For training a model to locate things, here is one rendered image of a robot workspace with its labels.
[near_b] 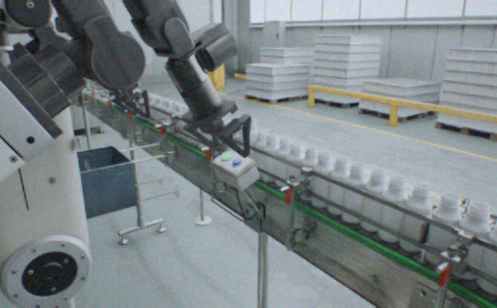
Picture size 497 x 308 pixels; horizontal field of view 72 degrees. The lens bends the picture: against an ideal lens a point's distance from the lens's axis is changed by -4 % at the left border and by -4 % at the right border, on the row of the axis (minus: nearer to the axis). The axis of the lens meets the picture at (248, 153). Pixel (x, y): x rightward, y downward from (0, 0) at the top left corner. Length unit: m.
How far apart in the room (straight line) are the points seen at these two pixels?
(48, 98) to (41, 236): 0.32
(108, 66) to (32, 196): 0.29
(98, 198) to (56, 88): 1.20
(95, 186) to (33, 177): 0.97
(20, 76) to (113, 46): 0.12
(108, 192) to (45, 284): 0.93
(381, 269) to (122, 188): 1.16
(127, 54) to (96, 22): 0.05
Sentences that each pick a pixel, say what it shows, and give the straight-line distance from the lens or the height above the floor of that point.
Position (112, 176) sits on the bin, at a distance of 1.66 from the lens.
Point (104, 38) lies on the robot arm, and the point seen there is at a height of 1.49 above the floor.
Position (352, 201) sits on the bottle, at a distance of 0.98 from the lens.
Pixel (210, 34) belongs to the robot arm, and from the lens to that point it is 0.62.
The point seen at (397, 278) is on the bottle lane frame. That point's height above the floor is 0.94.
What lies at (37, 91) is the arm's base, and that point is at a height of 1.42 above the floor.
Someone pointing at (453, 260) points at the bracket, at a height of 1.09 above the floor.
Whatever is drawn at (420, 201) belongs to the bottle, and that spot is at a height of 1.13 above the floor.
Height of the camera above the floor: 1.49
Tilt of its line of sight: 18 degrees down
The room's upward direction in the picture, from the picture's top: straight up
